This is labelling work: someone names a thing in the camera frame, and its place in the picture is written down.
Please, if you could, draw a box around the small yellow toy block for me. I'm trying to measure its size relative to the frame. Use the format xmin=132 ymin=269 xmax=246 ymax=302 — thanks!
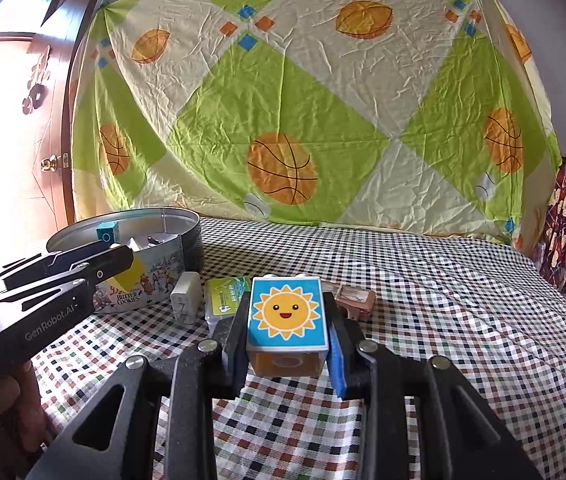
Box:
xmin=109 ymin=256 xmax=145 ymax=292

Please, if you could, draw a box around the brown card deck box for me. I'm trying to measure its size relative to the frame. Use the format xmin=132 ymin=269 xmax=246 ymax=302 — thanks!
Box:
xmin=334 ymin=285 xmax=376 ymax=322

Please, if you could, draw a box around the green card pack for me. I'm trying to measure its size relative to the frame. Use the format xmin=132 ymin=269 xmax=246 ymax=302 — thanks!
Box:
xmin=205 ymin=276 xmax=251 ymax=333

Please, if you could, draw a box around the sun picture toy block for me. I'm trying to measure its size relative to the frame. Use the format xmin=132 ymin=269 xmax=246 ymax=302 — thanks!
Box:
xmin=246 ymin=275 xmax=330 ymax=378

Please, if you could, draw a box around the white charger adapter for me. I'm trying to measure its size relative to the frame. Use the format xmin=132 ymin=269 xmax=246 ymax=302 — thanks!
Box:
xmin=170 ymin=271 xmax=202 ymax=326

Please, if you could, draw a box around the person's left hand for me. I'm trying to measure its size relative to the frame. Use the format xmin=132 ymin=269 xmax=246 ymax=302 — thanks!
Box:
xmin=0 ymin=362 xmax=57 ymax=479

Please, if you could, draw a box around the blue toy cube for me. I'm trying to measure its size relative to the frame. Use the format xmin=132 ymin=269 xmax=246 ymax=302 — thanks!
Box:
xmin=95 ymin=221 xmax=119 ymax=244

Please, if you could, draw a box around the checkered tablecloth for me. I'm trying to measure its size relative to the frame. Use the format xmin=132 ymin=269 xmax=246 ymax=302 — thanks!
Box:
xmin=33 ymin=219 xmax=566 ymax=479

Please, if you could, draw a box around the round Danisa cookie tin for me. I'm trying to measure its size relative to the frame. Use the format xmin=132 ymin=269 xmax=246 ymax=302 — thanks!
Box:
xmin=46 ymin=207 xmax=204 ymax=314

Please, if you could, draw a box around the brass door knob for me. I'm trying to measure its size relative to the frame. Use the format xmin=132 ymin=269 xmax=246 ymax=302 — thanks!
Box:
xmin=40 ymin=154 xmax=62 ymax=172

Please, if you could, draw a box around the wooden door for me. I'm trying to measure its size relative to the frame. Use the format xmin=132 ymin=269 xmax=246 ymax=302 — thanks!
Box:
xmin=0 ymin=0 xmax=98 ymax=270

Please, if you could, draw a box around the basketball pattern bed sheet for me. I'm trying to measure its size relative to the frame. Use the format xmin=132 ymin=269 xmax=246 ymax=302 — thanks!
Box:
xmin=71 ymin=0 xmax=560 ymax=254

